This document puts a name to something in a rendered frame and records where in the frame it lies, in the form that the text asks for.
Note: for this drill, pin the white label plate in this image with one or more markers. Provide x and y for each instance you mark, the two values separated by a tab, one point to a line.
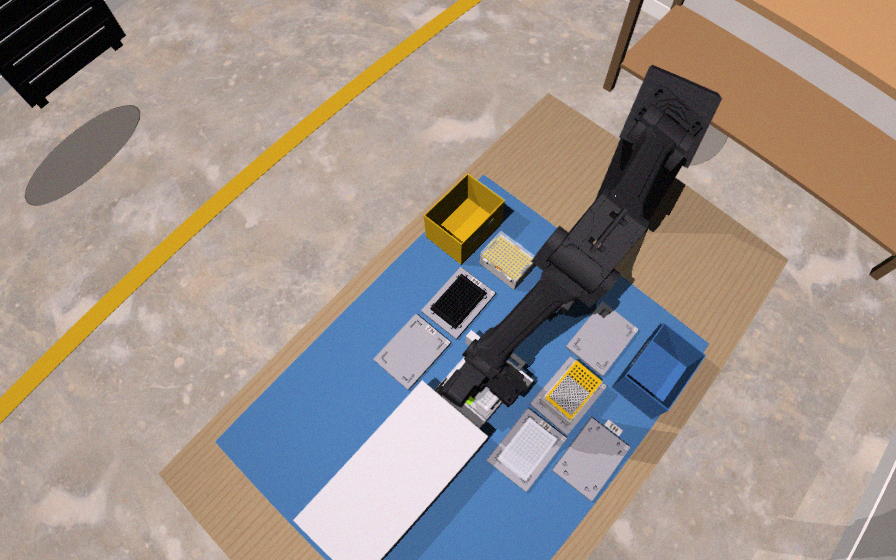
613	427

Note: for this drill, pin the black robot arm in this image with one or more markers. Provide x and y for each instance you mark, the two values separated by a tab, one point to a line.
569	256

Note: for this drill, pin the blue bin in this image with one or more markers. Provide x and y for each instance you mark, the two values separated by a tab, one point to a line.
662	370

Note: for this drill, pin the blue bench mat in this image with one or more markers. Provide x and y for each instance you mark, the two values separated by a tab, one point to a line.
296	436

